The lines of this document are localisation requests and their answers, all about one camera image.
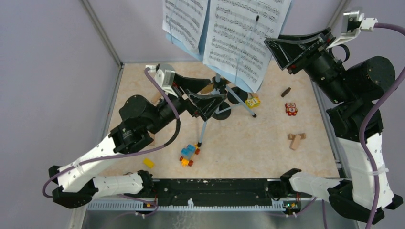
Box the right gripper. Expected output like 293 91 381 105
264 27 351 104

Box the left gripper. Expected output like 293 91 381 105
146 73 227 135

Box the sheet music page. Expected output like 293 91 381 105
202 0 292 93
161 0 209 55

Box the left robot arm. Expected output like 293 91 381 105
48 75 226 209

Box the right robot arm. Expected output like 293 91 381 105
264 28 403 227

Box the black microphone stand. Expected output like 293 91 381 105
212 86 254 121

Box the light wooden block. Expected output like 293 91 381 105
150 92 162 104

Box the dark brown wooden block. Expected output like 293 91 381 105
281 87 291 98

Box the yellow owl toy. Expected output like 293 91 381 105
245 97 261 108

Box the toy block car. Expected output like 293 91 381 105
179 145 200 167

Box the yellow toy brick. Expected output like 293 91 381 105
143 158 155 168

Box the wooden block pair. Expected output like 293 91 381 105
288 133 306 150

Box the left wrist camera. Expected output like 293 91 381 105
145 63 176 90

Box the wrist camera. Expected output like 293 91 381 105
145 63 176 90
327 7 378 49

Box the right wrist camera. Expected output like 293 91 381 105
327 7 378 49

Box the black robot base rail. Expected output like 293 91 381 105
123 178 312 208

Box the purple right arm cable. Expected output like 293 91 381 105
322 22 405 229

